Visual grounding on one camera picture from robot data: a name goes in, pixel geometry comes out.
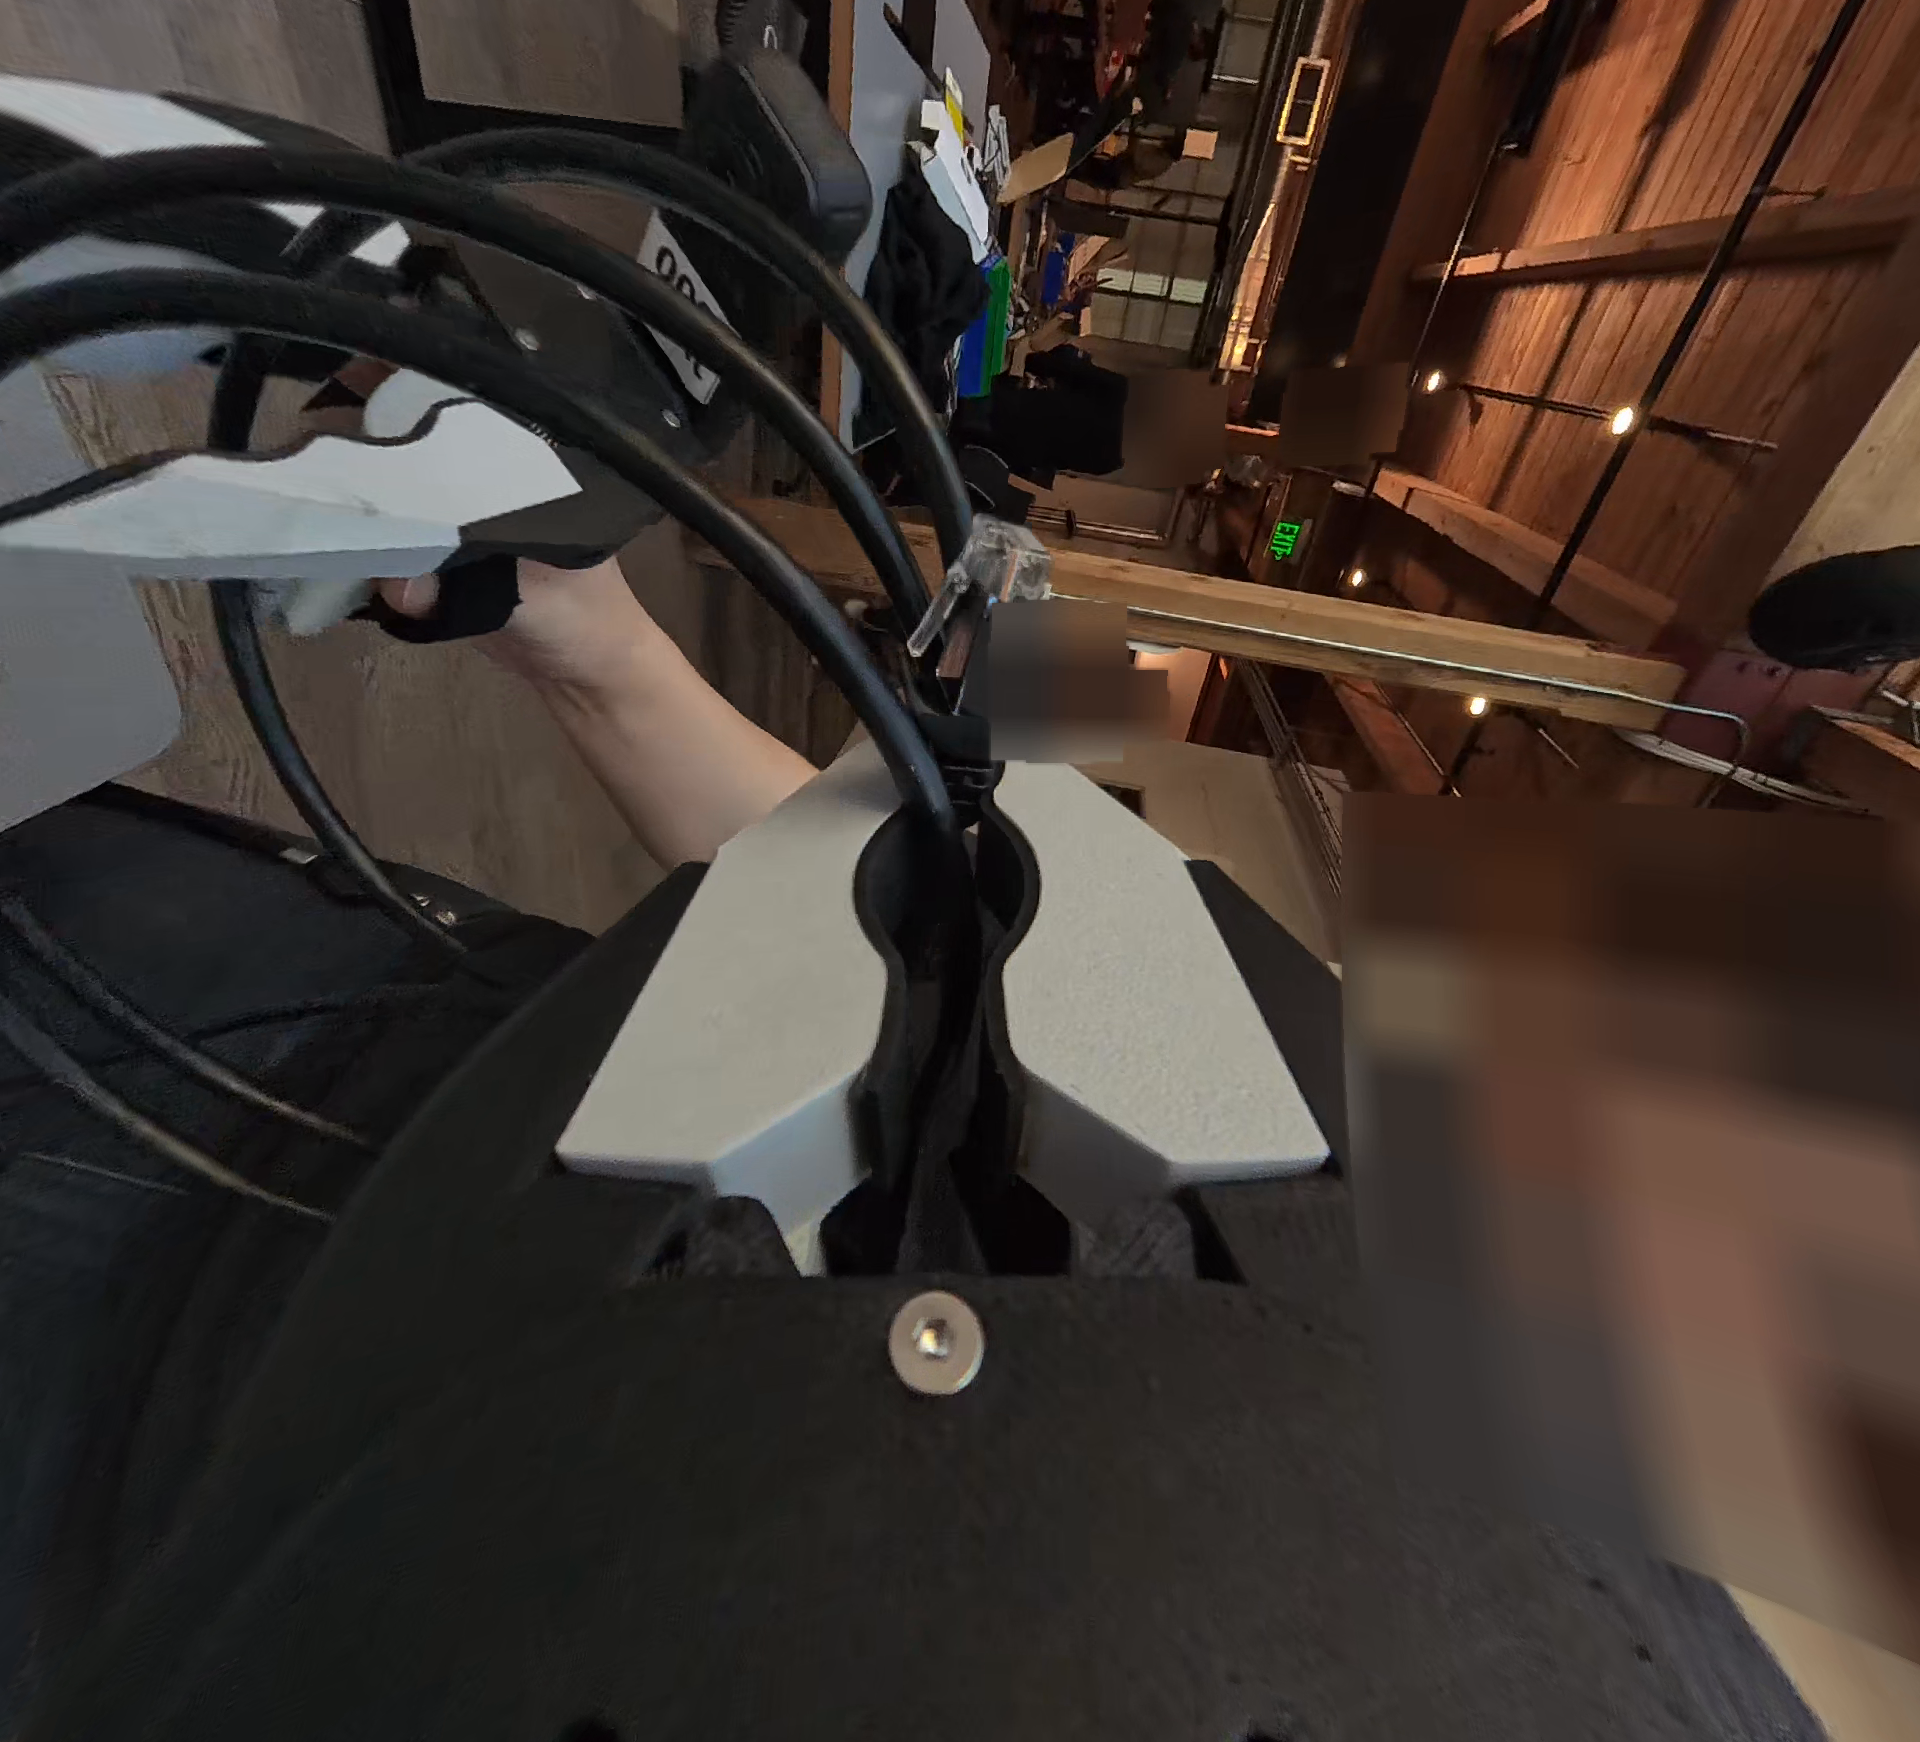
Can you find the person's dark pants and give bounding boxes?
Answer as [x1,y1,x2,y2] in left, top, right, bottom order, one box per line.
[0,783,601,1742]

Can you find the black bag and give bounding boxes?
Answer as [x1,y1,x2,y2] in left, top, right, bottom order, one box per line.
[990,348,1129,484]

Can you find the black garment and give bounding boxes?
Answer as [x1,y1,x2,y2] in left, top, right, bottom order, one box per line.
[870,170,996,454]

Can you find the person's right hand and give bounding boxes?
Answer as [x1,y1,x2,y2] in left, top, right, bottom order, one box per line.
[367,554,668,713]

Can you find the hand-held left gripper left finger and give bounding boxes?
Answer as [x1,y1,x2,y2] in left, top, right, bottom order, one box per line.
[556,749,969,1277]

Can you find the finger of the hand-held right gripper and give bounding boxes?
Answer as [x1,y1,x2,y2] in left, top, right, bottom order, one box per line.
[0,74,413,382]
[0,396,588,565]

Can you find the wooden beam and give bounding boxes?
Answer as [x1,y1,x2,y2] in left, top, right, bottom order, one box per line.
[705,498,1690,731]

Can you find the person's right forearm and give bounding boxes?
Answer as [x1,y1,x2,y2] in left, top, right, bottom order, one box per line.
[539,633,825,872]

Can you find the black ethernet cable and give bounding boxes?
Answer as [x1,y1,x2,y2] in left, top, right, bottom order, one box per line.
[0,129,1051,1270]

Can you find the black metal desk foot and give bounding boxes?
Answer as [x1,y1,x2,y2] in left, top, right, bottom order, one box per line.
[333,0,684,147]

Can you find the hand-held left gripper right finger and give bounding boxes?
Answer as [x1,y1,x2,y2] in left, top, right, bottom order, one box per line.
[967,754,1335,1277]

